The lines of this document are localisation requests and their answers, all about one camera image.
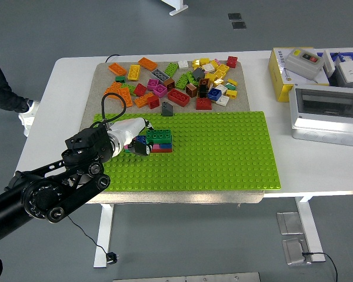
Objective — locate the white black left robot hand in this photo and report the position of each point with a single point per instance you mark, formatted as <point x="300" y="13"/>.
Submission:
<point x="129" y="126"/>

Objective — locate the dark green toy brick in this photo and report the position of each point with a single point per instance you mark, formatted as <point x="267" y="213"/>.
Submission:
<point x="159" y="136"/>

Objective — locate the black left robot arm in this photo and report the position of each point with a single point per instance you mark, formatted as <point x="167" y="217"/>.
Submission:
<point x="85" y="144"/>

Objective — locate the long orange toy brick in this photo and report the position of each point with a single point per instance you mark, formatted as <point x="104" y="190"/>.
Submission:
<point x="147" y="63"/>
<point x="117" y="69"/>
<point x="128" y="98"/>

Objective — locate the lime green toy brick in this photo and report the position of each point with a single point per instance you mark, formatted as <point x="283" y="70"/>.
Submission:
<point x="181" y="82"/>
<point x="171" y="69"/>
<point x="190" y="77"/>
<point x="129" y="87"/>

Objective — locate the dark grey sloped brick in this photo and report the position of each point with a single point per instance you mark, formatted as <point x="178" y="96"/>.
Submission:
<point x="167" y="110"/>

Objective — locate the flat red toy brick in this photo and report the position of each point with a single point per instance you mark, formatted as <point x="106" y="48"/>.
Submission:
<point x="163" y="150"/>

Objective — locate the small dark green brick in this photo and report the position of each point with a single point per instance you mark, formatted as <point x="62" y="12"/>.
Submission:
<point x="120" y="78"/>

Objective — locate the long yellow toy brick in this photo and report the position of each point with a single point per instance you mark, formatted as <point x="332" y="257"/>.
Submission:
<point x="133" y="72"/>

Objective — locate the long red toy brick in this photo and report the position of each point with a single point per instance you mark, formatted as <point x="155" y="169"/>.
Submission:
<point x="179" y="97"/>

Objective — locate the brown toy brick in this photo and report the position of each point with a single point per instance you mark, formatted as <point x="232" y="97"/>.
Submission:
<point x="169" y="84"/>
<point x="191" y="90"/>
<point x="204" y="82"/>

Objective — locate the grey hollow toy brick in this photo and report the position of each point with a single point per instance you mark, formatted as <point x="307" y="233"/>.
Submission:
<point x="160" y="75"/>

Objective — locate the black toy brick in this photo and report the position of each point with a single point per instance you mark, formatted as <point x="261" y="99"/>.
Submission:
<point x="203" y="92"/>

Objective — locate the white toy brick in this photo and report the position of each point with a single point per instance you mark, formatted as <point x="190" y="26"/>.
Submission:
<point x="221" y="88"/>
<point x="222" y="100"/>
<point x="208" y="68"/>
<point x="183" y="64"/>

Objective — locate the dark grey toy brick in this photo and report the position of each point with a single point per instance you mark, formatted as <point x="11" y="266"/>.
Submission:
<point x="197" y="73"/>

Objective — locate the green studded baseplate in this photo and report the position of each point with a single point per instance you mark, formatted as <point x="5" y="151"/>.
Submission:
<point x="217" y="152"/>

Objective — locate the green and white brick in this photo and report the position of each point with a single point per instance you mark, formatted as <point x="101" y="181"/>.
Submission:
<point x="230" y="86"/>

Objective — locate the small pink toy brick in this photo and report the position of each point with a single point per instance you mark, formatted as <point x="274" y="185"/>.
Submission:
<point x="218" y="61"/>

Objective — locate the grey-brown mat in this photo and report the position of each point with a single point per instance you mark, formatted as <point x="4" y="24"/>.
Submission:
<point x="89" y="100"/>

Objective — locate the metal floor plate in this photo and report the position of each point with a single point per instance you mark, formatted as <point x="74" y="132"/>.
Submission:
<point x="294" y="252"/>
<point x="288" y="223"/>

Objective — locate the white table leg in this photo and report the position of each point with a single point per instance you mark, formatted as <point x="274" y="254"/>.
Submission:
<point x="307" y="223"/>
<point x="104" y="232"/>

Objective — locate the person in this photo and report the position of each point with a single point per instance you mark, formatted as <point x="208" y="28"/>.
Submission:
<point x="0" y="88"/>

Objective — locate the yellow cardboard box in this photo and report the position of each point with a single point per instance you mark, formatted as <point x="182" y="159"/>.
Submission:
<point x="278" y="73"/>

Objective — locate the long metal plate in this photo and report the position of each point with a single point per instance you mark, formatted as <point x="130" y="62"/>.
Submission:
<point x="194" y="278"/>

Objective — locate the white plastic panel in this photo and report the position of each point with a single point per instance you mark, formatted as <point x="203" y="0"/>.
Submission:
<point x="329" y="63"/>

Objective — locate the blue plastic bin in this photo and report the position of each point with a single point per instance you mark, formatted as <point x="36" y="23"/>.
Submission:
<point x="348" y="55"/>

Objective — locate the white enclosure clear lid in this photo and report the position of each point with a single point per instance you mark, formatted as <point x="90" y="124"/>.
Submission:
<point x="326" y="123"/>

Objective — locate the grey push-button switch box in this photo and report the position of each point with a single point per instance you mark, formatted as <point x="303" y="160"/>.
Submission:
<point x="300" y="66"/>

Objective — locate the white wall socket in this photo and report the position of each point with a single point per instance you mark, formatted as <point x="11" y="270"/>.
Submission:
<point x="351" y="72"/>

